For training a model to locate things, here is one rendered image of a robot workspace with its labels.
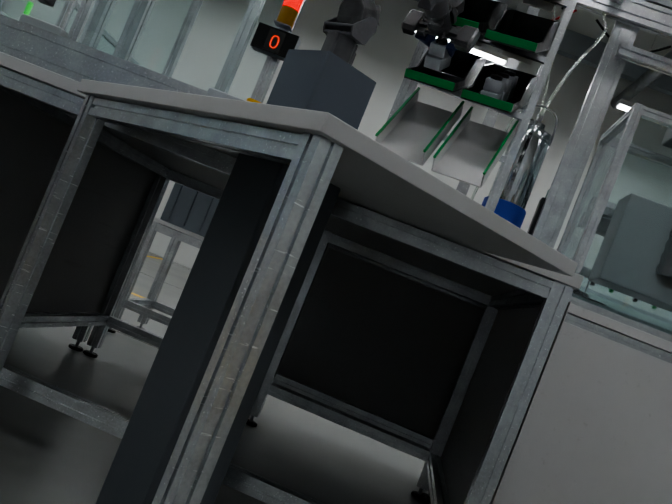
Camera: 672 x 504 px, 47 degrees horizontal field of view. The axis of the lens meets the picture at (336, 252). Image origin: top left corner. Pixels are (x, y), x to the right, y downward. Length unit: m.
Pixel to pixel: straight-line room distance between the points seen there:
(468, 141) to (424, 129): 0.12
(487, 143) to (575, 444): 0.98
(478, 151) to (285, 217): 1.02
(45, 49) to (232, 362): 1.22
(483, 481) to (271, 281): 0.85
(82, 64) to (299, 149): 1.03
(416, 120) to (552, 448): 1.09
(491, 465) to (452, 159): 0.74
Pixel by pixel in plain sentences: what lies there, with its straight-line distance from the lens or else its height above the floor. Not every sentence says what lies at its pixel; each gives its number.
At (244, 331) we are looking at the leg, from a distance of 1.09.
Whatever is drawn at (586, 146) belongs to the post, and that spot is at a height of 1.50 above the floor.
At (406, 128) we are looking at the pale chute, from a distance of 2.03.
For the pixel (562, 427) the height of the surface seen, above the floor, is 0.50.
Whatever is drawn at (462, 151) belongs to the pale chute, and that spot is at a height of 1.08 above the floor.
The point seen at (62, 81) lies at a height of 0.85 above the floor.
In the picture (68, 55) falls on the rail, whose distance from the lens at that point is 2.08.
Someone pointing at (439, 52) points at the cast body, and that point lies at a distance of 1.98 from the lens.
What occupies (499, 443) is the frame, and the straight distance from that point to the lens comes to 1.76.
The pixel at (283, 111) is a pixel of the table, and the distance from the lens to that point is 1.16.
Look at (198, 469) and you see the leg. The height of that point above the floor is 0.33.
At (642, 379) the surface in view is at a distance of 2.56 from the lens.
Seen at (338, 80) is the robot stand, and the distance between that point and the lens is 1.57.
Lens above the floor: 0.65
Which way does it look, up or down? 2 degrees up
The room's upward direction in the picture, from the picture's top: 22 degrees clockwise
